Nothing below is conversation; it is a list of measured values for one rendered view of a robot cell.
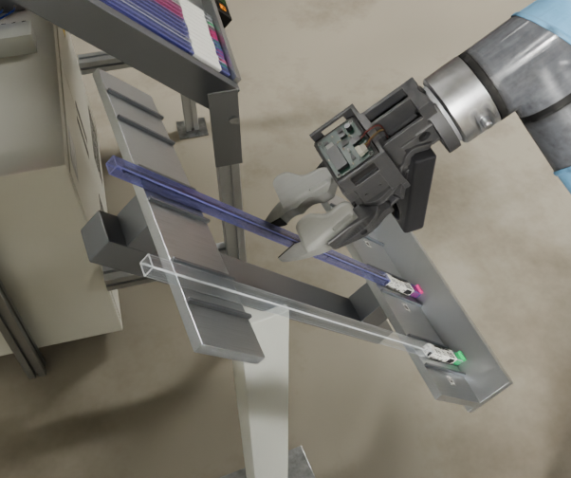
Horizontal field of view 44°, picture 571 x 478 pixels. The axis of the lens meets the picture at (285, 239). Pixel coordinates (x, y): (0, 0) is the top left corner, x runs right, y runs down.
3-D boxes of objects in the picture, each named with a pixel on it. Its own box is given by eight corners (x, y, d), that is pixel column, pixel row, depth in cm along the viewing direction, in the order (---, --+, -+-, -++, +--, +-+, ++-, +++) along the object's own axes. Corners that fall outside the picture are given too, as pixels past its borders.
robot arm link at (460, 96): (468, 86, 73) (511, 137, 68) (431, 113, 74) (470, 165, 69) (447, 42, 67) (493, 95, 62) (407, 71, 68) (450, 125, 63)
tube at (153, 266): (451, 357, 89) (458, 352, 88) (457, 366, 88) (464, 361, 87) (138, 263, 51) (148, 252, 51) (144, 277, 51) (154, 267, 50)
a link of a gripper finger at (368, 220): (310, 223, 72) (373, 165, 71) (317, 229, 73) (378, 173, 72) (335, 252, 69) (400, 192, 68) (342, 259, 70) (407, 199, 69)
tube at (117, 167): (410, 291, 95) (416, 285, 94) (415, 299, 94) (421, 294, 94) (105, 163, 58) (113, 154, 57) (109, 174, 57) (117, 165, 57)
